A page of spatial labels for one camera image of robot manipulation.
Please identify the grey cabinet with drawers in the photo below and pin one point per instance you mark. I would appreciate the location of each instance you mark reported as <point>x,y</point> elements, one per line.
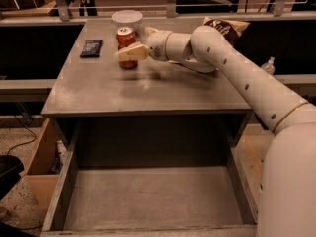
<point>98,87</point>

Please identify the metal railing with posts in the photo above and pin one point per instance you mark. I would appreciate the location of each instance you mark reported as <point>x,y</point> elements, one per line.
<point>66,9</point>

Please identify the black object at left edge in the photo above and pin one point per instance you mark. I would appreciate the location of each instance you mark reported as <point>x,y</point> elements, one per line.
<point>10,169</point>

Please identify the red coke can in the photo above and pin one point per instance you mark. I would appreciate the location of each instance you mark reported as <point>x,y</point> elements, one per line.
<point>126,36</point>

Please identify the bottle in cardboard box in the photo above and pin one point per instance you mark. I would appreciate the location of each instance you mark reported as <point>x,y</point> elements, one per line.
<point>59,159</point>

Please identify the dark blue snack packet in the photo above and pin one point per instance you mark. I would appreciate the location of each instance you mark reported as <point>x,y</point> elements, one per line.
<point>92,48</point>

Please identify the open grey top drawer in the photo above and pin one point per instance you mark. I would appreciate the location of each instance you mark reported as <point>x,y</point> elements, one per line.
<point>160,176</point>

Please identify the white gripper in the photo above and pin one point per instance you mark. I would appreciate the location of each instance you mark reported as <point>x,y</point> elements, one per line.
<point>157,44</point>

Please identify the cardboard box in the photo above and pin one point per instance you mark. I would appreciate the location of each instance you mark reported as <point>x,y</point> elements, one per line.
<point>43,156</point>

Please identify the white bowl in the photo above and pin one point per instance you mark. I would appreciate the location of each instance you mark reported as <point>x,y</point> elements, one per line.
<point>128,18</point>

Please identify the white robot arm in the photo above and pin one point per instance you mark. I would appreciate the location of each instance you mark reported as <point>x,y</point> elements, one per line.
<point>288,190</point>

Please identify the yellow brown chip bag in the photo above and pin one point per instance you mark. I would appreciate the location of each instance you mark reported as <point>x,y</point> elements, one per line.
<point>230,29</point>

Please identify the clear sanitizer pump bottle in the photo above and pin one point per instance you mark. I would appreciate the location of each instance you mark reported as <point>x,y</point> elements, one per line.
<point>269,66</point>

